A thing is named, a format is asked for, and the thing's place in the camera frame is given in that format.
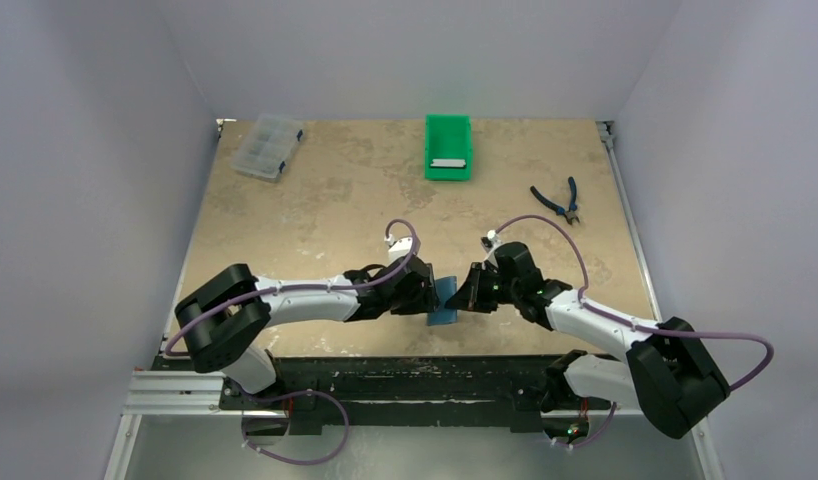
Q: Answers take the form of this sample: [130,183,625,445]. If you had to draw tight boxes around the blue card holder wallet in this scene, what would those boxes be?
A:
[426,276,457,327]

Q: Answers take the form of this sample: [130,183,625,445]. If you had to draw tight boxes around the stack of credit cards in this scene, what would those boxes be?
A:
[430,158,467,169]

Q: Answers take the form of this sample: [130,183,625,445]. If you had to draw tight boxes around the green plastic bin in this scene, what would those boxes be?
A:
[424,114,474,182]

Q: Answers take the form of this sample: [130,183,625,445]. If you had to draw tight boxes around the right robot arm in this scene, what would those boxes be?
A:
[446,242,731,439]

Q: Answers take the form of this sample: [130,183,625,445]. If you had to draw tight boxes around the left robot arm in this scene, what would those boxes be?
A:
[174,257,439,409]

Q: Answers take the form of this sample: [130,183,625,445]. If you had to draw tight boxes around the clear plastic organizer box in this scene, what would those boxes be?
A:
[231,113,305,182]

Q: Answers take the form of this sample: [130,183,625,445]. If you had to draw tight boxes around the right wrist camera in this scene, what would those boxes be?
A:
[480,229,502,252]

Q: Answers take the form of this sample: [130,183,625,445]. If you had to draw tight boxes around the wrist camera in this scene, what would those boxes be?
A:
[384,234,420,263]
[480,229,502,252]

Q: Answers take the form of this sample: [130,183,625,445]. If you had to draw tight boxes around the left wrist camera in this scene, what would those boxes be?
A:
[384,234,420,263]

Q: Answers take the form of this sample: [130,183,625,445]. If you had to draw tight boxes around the blue handled pliers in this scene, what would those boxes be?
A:
[530,176,581,225]

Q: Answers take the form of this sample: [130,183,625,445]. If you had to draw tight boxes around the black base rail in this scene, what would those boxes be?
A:
[150,354,649,437]

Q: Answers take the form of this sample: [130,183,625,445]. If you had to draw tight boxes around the aluminium frame rail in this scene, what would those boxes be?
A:
[123,371,224,415]

